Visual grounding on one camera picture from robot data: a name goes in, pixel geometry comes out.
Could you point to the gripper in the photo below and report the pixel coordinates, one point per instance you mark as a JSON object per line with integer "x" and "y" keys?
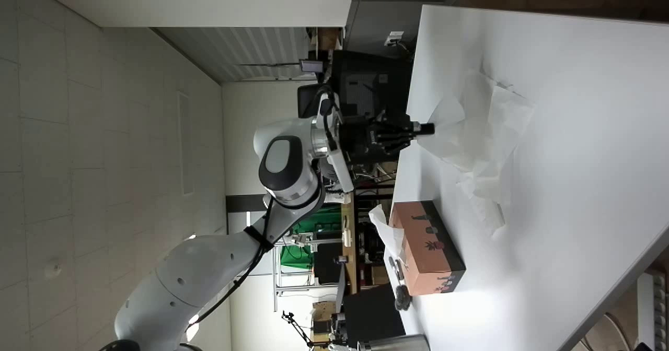
{"x": 358, "y": 142}

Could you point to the white tissue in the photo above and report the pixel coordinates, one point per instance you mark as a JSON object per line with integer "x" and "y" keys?
{"x": 488, "y": 194}
{"x": 387, "y": 231}
{"x": 470, "y": 126}

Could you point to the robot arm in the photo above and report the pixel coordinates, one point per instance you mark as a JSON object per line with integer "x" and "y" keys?
{"x": 209, "y": 267}

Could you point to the white tissue in box opening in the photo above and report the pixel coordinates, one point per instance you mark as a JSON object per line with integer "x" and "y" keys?
{"x": 387, "y": 231}

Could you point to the crumpled white tissue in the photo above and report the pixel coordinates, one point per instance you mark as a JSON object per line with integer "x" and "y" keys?
{"x": 488, "y": 194}

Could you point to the cardboard box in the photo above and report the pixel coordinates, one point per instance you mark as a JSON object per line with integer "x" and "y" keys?
{"x": 329, "y": 38}

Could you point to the orange and black tissue box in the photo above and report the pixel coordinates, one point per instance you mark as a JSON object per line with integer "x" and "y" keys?
{"x": 426, "y": 246}

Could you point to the black monitor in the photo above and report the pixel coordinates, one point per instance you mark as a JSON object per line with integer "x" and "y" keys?
{"x": 366, "y": 82}

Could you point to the wooden table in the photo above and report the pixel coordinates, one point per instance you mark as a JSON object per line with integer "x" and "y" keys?
{"x": 350, "y": 246}

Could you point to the green cloth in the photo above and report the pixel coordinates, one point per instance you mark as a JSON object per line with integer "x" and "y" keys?
{"x": 303, "y": 246}

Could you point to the black round object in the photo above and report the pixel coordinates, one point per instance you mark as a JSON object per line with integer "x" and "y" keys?
{"x": 403, "y": 297}

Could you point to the white radiator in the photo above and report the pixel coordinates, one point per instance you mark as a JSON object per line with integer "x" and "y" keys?
{"x": 653, "y": 309}

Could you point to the white wall socket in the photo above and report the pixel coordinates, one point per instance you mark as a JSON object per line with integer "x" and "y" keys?
{"x": 394, "y": 38}

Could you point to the camera on tripod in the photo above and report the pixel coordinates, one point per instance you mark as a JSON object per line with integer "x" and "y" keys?
{"x": 298, "y": 330}

